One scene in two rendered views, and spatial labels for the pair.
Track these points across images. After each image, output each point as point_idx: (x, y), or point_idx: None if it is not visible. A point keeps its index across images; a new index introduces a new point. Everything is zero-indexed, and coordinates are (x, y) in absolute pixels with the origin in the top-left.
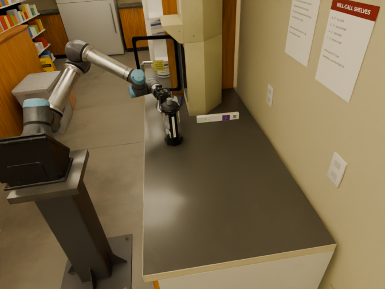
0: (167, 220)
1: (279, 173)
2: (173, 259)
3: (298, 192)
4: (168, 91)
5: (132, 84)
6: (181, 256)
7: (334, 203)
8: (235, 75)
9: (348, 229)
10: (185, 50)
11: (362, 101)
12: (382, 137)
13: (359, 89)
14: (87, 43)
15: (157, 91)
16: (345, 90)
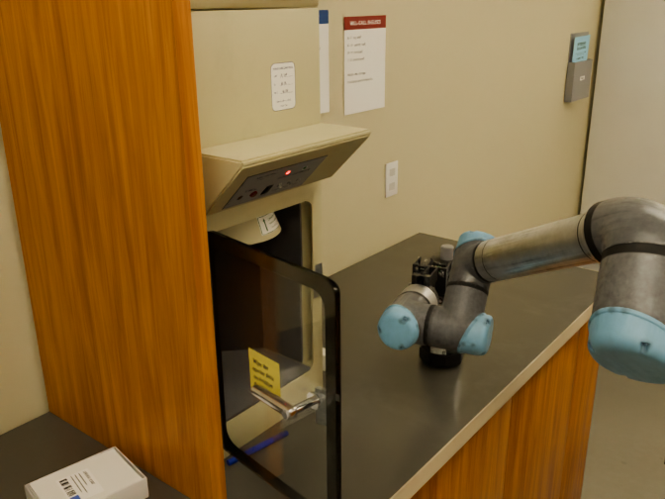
0: (561, 291)
1: (366, 267)
2: (579, 272)
3: (383, 252)
4: (425, 257)
5: (489, 288)
6: (569, 270)
7: (396, 214)
8: (16, 386)
9: (411, 214)
10: (321, 194)
11: (392, 95)
12: (410, 109)
13: (388, 88)
14: (601, 201)
15: (433, 283)
16: (378, 98)
